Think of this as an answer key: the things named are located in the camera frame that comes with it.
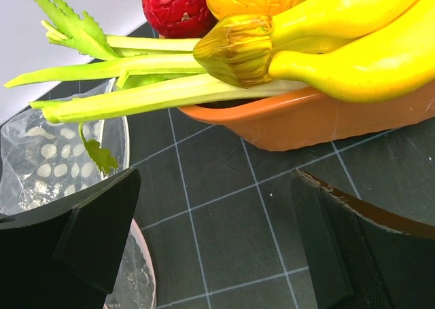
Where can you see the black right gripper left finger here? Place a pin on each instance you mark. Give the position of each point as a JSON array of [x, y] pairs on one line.
[[66, 254]]

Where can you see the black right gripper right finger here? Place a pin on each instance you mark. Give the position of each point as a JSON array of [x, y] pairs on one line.
[[360, 255]]

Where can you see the pink-zipper zip bag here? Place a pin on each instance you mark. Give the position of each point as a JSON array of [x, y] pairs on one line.
[[135, 285]]

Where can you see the yellow banana bunch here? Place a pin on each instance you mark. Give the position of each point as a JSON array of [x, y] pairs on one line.
[[358, 51]]

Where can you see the dark red round fruit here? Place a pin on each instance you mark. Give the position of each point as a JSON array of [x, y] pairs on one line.
[[179, 18]]

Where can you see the white-dotted zip bag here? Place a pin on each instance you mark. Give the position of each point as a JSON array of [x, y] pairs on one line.
[[43, 162]]

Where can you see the black grid cutting mat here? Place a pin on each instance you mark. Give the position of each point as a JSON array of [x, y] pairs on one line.
[[216, 213]]

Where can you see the orange plastic basket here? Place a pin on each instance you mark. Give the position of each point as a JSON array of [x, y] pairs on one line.
[[306, 117]]

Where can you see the green celery stalks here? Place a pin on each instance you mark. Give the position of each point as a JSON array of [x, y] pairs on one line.
[[164, 75]]

